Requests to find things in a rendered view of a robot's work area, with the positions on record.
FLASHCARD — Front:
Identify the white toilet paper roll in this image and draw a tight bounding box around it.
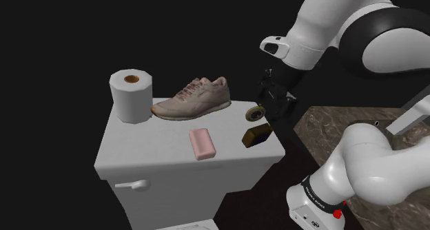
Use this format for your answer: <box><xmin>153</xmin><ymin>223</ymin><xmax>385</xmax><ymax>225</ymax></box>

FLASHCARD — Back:
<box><xmin>109</xmin><ymin>68</ymin><xmax>154</xmax><ymax>125</ymax></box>

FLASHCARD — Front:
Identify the pink soap bar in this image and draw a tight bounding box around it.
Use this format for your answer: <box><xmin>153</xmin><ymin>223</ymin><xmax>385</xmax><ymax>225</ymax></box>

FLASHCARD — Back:
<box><xmin>188</xmin><ymin>127</ymin><xmax>217</xmax><ymax>161</ymax></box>

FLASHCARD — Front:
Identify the cream tape roll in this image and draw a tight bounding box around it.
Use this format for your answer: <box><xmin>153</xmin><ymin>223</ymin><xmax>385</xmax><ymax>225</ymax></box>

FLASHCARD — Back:
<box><xmin>245</xmin><ymin>106</ymin><xmax>266</xmax><ymax>123</ymax></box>

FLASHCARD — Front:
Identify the pink beige sneaker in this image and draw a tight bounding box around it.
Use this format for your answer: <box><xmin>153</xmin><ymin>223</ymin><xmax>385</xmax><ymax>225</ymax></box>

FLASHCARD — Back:
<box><xmin>150</xmin><ymin>76</ymin><xmax>232</xmax><ymax>121</ymax></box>

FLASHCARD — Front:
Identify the brown marble robot stand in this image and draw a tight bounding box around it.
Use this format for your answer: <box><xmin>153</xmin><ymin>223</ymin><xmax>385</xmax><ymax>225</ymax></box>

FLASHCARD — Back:
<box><xmin>293</xmin><ymin>105</ymin><xmax>430</xmax><ymax>230</ymax></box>

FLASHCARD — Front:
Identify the brown and blue box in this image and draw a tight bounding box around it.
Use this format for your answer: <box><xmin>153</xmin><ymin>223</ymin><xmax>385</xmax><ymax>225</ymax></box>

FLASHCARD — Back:
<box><xmin>241</xmin><ymin>123</ymin><xmax>274</xmax><ymax>149</ymax></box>

